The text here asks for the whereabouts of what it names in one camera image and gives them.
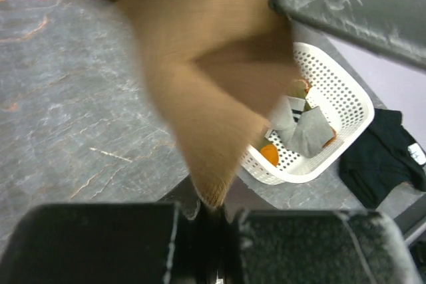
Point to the black folded garment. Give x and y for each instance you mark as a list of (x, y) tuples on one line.
[(384, 156)]

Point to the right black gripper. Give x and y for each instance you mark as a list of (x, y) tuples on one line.
[(390, 28)]

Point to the olive striped sock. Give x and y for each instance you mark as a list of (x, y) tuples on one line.
[(270, 153), (300, 89)]

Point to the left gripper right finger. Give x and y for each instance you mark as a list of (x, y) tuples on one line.
[(340, 246)]

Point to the grey sock black stripes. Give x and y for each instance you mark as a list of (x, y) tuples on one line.
[(286, 116)]

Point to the white perforated plastic basket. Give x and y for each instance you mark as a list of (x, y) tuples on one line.
[(346, 105)]

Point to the brown striped sock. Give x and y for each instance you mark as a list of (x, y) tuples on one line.
[(215, 70)]

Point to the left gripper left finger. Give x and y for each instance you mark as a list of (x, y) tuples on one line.
[(100, 243)]

